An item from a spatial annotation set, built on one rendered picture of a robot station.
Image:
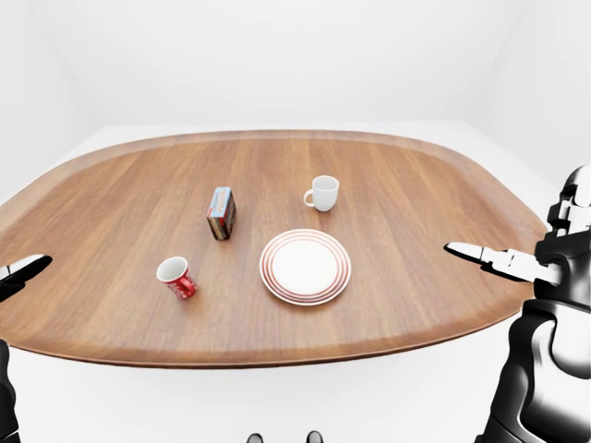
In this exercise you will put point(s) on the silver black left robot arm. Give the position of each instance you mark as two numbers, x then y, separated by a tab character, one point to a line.
7	397

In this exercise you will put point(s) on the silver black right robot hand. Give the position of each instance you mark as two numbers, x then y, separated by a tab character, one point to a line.
561	263

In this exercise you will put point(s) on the red mug with white print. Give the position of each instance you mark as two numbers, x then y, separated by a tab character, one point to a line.
180	280

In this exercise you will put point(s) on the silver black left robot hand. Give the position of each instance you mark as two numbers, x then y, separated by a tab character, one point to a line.
18	272

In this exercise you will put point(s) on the small dark rounded shape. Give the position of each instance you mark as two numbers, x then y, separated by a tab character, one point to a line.
255	438
315	437

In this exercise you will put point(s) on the white plate with red rings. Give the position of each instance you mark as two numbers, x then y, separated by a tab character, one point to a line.
305	267

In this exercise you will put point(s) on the printed food box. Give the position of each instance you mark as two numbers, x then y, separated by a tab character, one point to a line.
222	214

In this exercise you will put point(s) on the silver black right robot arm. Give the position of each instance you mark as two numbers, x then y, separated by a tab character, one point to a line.
540	383

